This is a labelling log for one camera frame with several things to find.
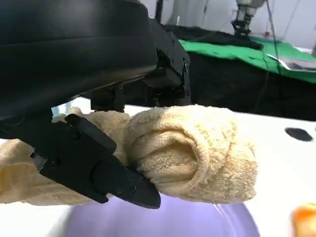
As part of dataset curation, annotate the lilac plate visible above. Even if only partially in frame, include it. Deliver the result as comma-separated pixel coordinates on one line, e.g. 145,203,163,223
63,195,262,237

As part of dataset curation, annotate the black cloth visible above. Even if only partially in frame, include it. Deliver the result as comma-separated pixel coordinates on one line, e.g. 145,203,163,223
125,24,316,122

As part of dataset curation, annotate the beige towel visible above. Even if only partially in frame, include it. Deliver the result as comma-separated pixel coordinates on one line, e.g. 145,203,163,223
0,103,260,207

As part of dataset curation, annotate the orange and white toy bread roll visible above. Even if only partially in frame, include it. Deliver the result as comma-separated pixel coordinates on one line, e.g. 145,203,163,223
292,202,316,237

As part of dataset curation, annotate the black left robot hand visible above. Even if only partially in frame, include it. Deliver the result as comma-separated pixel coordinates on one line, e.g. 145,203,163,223
0,0,192,210

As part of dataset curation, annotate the printed paper sheet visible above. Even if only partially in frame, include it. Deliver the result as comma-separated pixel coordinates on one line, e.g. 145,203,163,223
266,53,316,73

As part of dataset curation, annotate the thin black hanging cable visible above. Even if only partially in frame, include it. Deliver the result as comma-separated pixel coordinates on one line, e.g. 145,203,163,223
256,0,284,112

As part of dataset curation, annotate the green cloth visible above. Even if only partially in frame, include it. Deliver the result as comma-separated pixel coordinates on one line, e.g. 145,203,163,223
178,36,316,84

